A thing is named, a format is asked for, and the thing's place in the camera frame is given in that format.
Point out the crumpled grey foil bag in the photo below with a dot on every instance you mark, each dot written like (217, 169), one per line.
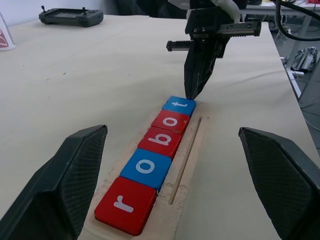
(305, 60)

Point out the light wooden letter tray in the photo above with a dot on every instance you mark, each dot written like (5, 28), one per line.
(185, 180)

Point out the blue tile letter t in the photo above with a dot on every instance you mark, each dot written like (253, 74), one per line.
(178, 106)

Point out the red tile letter r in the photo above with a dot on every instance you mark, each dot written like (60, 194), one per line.
(125, 206)

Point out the black handheld remote controller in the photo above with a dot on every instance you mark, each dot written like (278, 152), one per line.
(70, 17)

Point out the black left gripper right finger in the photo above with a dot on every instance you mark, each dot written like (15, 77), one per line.
(282, 180)

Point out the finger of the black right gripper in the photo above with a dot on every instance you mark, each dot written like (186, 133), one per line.
(207, 62)
(191, 70)

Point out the blue tile letter o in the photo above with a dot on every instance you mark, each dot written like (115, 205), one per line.
(147, 168)

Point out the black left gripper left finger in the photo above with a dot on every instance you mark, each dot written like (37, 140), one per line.
(50, 190)

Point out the grey background desk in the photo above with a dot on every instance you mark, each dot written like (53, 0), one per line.
(280, 11)

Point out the red tile letter o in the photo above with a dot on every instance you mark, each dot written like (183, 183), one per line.
(171, 122)

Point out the red tile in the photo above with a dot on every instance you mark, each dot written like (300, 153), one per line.
(160, 141)

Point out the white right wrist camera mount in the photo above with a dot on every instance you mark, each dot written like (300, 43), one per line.
(228, 10)

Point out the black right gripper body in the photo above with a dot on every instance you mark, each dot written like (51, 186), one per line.
(207, 22)

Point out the white cup with red print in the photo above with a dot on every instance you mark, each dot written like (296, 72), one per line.
(6, 35)

